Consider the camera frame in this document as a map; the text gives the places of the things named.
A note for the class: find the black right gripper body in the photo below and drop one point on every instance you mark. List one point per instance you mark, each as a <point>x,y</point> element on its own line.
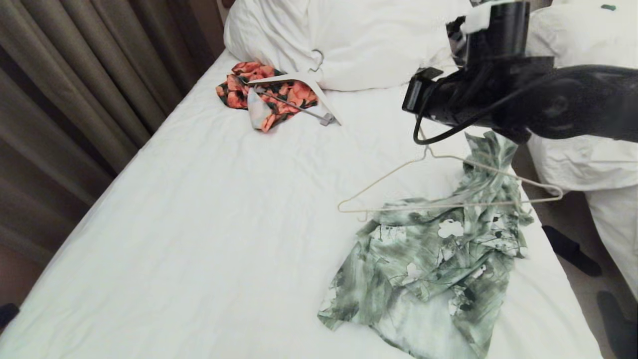
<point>433,99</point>

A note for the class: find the green floral short-sleeve shirt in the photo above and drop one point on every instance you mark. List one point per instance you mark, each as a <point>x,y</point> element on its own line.
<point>438,269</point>

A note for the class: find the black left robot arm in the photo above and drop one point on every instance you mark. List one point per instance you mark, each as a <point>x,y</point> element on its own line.
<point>8,314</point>

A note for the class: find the white wooden clothes hanger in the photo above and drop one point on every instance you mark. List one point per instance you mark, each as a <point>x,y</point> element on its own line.
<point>279,78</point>

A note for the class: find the white bunched duvet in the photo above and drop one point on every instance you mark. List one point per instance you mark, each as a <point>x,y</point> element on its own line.
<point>588,159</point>
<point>359,45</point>

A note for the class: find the orange floral garment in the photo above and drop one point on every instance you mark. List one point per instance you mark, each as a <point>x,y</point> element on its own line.
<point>294,92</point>

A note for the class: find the small green object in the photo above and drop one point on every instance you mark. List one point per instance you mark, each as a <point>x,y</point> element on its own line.
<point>608,7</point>

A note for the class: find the black slipper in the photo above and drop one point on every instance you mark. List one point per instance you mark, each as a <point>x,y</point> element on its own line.
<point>568,249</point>

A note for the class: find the brown wooden headboard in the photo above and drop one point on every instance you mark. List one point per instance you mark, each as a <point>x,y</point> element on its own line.
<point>230,4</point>

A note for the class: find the brown pleated curtain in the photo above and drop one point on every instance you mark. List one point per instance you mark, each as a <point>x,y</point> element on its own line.
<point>75,85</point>

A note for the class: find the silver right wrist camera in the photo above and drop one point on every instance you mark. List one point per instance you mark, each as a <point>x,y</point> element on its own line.
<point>478,20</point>

